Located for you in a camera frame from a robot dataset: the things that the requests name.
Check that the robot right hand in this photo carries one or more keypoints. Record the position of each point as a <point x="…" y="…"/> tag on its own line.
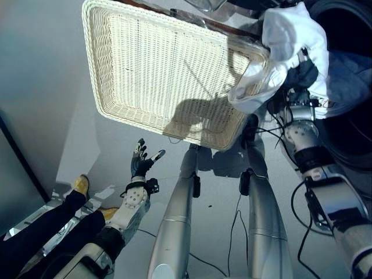
<point x="303" y="74"/>

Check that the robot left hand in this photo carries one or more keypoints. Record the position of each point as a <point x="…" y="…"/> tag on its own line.
<point x="139" y="167"/>

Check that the white cloth garment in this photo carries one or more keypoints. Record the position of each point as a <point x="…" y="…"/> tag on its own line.
<point x="290" y="26"/>

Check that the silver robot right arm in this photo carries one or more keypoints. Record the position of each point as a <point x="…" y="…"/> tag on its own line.
<point x="334" y="200"/>

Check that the blue clothes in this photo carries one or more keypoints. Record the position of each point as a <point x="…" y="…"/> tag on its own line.
<point x="351" y="75"/>

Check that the dark washing machine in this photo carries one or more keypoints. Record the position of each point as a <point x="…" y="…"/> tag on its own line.
<point x="354" y="145"/>

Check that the yellow shoe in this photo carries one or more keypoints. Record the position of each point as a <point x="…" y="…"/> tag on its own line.
<point x="110" y="213"/>
<point x="80" y="185"/>

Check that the silver robot left leg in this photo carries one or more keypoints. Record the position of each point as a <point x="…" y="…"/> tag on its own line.
<point x="174" y="221"/>

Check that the dark wooden strip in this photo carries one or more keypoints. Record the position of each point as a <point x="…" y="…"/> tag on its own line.
<point x="226" y="26"/>

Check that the cream wicker laundry basket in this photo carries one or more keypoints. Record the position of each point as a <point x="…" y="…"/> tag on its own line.
<point x="151" y="72"/>

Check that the person's leg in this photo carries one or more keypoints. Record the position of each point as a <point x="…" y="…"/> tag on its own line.
<point x="43" y="221"/>
<point x="67" y="238"/>

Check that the dark glossy cabinet panel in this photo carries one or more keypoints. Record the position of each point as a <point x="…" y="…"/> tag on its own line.
<point x="17" y="180"/>

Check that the silver metal frame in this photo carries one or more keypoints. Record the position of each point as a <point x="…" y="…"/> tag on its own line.
<point x="93" y="203"/>

